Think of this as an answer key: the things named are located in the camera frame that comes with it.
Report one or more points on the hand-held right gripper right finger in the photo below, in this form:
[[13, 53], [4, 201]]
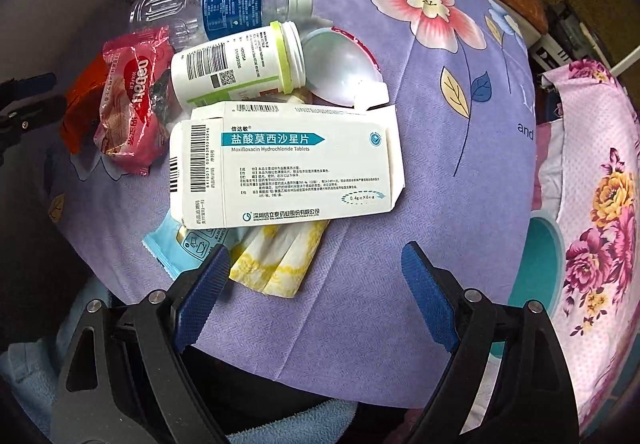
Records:
[[430, 294]]

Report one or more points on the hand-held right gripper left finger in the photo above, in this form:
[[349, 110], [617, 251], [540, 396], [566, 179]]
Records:
[[205, 286]]

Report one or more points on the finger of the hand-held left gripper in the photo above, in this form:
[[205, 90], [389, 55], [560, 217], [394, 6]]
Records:
[[30, 113], [30, 85]]

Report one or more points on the orange snack wrapper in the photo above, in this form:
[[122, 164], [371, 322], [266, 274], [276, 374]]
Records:
[[80, 103]]

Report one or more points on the light blue sachet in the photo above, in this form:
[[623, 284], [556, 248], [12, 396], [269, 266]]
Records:
[[175, 244]]

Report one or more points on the yellow and white napkin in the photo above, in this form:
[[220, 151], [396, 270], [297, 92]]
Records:
[[280, 259]]

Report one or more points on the pink wafer wrapper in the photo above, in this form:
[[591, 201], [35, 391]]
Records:
[[132, 103]]

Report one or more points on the teal plastic bin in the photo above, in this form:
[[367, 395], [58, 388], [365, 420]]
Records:
[[542, 256]]

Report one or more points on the white medicine box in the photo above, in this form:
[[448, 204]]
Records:
[[285, 168]]

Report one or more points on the white medicine bottle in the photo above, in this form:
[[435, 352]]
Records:
[[235, 66]]

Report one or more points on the clear water bottle blue label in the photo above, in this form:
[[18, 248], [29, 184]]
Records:
[[225, 3]]

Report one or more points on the purple floral tablecloth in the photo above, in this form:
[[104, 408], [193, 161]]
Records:
[[375, 274]]

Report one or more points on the light blue towel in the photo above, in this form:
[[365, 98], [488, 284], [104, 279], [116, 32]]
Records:
[[30, 364]]

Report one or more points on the pink floral blanket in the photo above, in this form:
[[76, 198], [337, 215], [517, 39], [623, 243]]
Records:
[[600, 148]]

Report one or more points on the black and white storage rack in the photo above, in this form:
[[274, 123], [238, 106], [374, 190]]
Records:
[[555, 43]]

